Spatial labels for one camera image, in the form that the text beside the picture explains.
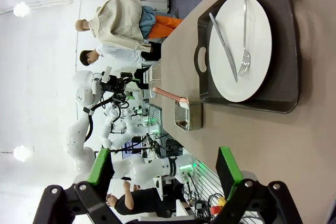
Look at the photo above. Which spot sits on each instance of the slotted aluminium mounting plate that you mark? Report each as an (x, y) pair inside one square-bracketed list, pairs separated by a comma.
[(207, 179)]

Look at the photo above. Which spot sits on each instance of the orange cloth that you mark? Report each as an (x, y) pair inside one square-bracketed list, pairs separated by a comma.
[(162, 22)]

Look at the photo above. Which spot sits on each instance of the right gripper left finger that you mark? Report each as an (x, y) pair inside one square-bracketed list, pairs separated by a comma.
[(98, 166)]

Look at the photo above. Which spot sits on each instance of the round ceiling light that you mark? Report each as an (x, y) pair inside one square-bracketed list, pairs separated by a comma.
[(21, 153), (21, 9)]

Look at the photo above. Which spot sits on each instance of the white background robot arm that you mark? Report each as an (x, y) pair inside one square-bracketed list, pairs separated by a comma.
[(118, 140), (128, 121)]

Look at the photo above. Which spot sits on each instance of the black power adapter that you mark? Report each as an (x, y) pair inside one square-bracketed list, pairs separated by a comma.
[(198, 204)]

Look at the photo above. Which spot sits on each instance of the mannequin in beige jacket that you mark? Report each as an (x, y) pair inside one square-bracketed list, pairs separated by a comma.
[(118, 22)]

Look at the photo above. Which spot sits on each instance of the dark brown serving tray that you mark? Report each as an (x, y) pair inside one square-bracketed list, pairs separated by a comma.
[(284, 51)]

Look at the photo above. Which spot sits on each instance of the silver table knife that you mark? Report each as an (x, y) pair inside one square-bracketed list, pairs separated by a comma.
[(231, 64)]

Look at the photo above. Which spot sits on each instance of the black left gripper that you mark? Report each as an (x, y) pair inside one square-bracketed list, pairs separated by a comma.
[(113, 86)]

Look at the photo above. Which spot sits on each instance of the person in white shirt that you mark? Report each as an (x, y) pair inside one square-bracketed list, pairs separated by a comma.
[(118, 53)]

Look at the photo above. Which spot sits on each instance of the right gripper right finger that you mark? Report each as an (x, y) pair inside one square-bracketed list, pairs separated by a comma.
[(229, 169)]

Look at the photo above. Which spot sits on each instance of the rectangular stainless steel container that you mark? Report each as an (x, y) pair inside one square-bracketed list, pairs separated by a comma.
[(195, 116)]

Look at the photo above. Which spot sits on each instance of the computer monitor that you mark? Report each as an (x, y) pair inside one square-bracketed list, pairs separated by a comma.
[(135, 149)]

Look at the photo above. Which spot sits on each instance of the person in black with glasses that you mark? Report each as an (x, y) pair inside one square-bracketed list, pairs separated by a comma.
[(141, 203)]

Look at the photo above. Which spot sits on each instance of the red yellow emergency stop button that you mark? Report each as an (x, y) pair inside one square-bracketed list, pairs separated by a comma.
[(216, 209)]

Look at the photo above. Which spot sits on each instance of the blue cloth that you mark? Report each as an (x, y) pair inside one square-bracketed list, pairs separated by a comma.
[(147, 22)]

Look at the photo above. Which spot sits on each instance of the silver fork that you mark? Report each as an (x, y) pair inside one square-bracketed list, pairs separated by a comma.
[(245, 24)]

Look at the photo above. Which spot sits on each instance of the white round dinner plate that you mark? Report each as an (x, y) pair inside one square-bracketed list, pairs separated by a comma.
[(260, 37)]

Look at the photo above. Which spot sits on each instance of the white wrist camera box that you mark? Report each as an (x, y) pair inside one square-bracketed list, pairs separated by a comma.
[(106, 74)]

